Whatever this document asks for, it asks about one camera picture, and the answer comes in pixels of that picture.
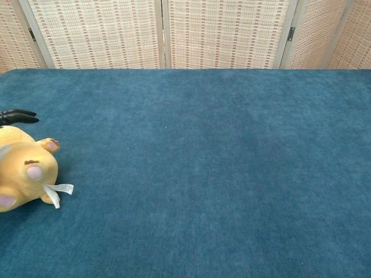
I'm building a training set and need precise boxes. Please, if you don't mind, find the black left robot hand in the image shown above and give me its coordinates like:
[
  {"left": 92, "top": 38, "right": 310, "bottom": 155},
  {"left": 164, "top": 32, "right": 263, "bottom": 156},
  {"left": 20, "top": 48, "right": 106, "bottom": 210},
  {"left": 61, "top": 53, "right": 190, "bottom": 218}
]
[{"left": 0, "top": 108, "right": 40, "bottom": 127}]

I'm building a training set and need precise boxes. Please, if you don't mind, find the woven folding screen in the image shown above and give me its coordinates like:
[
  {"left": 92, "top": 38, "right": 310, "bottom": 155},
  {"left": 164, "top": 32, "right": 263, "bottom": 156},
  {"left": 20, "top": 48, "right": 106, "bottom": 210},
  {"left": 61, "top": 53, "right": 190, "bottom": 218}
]
[{"left": 0, "top": 0, "right": 371, "bottom": 75}]

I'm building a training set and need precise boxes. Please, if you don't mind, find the yellow plush toy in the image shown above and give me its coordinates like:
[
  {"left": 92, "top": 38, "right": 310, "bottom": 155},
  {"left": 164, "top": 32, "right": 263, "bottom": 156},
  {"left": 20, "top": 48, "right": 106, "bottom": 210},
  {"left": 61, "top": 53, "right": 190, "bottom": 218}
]
[{"left": 0, "top": 125, "right": 75, "bottom": 213}]

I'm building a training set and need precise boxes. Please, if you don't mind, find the blue velvet tablecloth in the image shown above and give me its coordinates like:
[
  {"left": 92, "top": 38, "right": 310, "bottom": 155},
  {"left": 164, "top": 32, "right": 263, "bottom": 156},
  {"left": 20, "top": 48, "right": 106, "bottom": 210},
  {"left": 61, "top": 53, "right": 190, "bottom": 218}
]
[{"left": 0, "top": 68, "right": 371, "bottom": 278}]

